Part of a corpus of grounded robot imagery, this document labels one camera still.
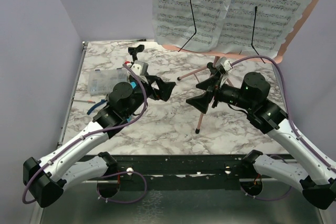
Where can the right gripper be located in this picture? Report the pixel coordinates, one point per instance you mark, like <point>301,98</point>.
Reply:
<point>212,86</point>

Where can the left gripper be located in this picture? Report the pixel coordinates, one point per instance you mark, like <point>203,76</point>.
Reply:
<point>165,88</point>

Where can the blue toy recorder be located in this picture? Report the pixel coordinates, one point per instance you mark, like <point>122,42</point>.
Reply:
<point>134,85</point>

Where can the black microphone desk stand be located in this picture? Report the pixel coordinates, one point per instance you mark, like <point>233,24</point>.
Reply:
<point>133,51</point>

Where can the pink perforated music stand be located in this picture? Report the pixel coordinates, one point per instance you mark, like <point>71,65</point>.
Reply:
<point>288,37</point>

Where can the sheet music page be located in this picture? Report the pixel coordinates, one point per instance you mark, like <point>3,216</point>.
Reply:
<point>193,25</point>
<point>265,11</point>

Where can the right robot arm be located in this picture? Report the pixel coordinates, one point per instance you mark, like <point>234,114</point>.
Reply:
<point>314,178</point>

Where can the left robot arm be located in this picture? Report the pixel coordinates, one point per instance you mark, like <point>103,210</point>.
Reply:
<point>48,177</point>

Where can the clear plastic parts box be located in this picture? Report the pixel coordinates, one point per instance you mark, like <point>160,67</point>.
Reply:
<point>103,81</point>

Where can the red tipped thin rod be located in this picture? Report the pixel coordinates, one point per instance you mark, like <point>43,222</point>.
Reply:
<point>84,101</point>

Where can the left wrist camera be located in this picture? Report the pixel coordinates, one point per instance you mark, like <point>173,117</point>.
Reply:
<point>140,69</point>

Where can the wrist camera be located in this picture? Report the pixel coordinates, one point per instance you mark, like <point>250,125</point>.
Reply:
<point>140,69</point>
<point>223,66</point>

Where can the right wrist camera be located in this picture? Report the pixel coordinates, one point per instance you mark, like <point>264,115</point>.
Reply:
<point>223,66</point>

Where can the blue handled pliers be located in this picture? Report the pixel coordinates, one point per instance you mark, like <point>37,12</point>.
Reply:
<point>96,105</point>

